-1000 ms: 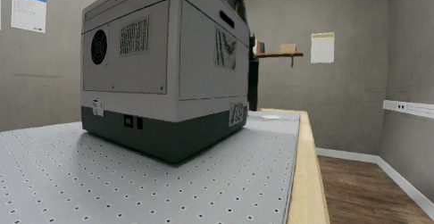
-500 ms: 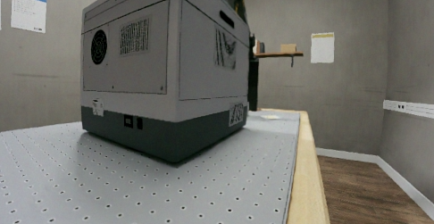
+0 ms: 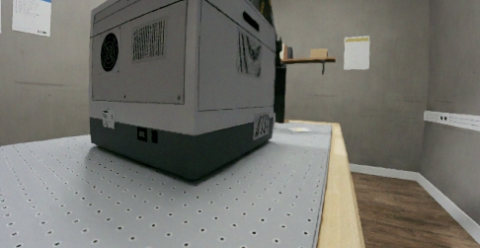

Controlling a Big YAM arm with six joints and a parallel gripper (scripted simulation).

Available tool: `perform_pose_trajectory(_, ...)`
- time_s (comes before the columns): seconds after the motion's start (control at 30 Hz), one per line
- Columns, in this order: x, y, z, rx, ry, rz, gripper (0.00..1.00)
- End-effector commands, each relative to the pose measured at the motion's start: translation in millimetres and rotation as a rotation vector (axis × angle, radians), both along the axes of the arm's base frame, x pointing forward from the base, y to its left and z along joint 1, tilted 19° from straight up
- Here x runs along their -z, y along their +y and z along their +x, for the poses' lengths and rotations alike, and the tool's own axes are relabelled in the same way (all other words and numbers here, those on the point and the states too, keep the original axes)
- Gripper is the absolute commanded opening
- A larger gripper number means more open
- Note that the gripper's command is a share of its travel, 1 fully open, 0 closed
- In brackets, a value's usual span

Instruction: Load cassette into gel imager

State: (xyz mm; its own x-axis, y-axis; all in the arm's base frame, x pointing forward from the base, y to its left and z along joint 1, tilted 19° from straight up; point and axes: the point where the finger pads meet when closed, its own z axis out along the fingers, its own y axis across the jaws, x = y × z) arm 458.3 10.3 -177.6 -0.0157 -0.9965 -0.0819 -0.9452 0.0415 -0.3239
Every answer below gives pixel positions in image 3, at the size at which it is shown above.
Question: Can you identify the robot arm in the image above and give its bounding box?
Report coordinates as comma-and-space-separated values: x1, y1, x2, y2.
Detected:
252, 0, 284, 67

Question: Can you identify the grey boxy benchtop instrument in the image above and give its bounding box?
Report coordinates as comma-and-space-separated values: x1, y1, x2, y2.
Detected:
89, 0, 276, 180

